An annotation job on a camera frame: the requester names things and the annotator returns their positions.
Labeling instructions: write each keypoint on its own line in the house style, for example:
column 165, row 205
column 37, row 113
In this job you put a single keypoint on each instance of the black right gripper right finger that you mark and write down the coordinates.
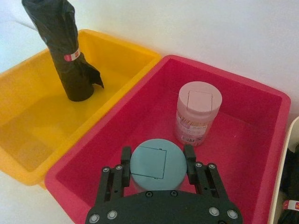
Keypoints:
column 206, row 179

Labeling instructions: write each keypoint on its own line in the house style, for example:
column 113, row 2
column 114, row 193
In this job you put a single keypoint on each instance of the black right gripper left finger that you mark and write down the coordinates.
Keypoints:
column 112, row 182

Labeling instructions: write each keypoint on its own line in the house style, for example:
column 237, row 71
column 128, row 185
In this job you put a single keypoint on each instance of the blue round lidded canister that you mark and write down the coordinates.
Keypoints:
column 151, row 165

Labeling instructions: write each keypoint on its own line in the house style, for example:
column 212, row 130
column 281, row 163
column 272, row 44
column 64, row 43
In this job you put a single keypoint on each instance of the red plastic bin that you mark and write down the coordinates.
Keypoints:
column 236, row 144

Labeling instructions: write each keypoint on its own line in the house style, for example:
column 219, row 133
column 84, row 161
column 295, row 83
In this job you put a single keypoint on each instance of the pink round lidded canister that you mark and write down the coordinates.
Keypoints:
column 198, row 109

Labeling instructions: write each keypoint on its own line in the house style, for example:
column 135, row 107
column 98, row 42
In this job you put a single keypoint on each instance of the white plastic bin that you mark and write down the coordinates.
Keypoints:
column 281, row 163

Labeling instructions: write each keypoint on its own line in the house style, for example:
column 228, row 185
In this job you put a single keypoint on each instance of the black bag roll with label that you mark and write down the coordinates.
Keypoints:
column 60, row 44
column 292, row 172

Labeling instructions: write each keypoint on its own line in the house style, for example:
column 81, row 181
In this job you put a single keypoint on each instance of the yellow plastic bin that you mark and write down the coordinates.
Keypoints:
column 46, row 121

